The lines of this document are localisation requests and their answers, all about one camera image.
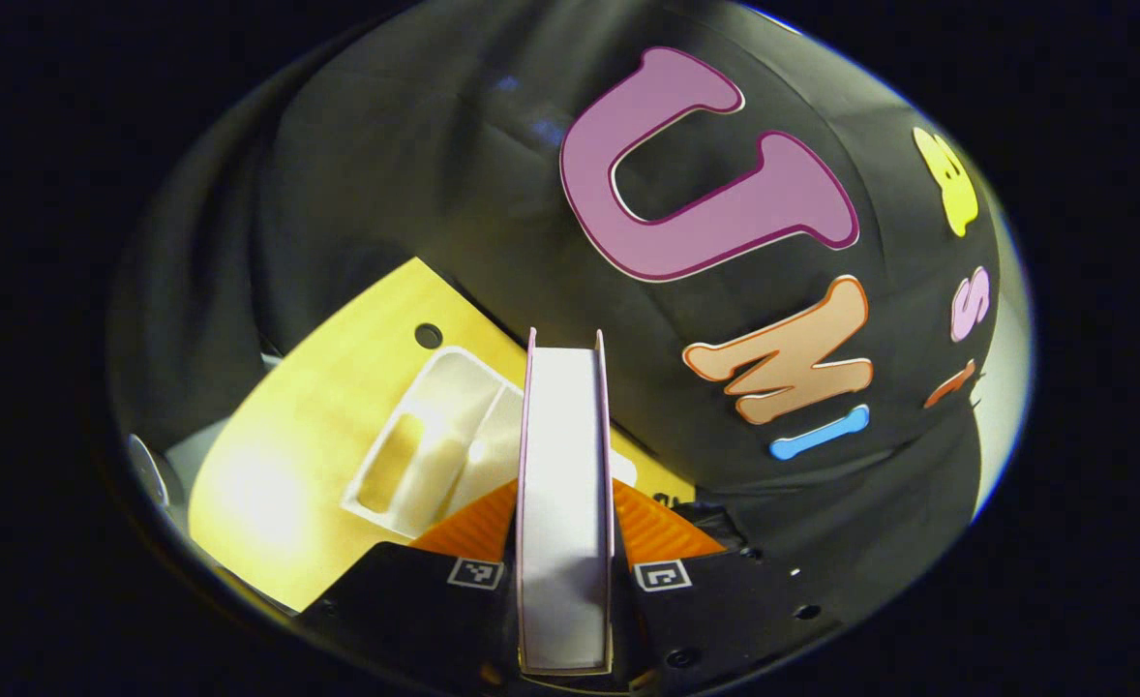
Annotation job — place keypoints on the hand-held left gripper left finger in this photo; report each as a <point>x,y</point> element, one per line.
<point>405,610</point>

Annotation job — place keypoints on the pink cover book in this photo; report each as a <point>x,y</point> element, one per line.
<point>565,484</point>

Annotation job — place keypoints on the white bookshelf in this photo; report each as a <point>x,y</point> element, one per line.
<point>444,436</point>

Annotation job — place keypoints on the black backdrop cloth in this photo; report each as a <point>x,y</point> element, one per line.
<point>415,165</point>

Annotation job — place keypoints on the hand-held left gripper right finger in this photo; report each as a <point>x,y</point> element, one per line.
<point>725,610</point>

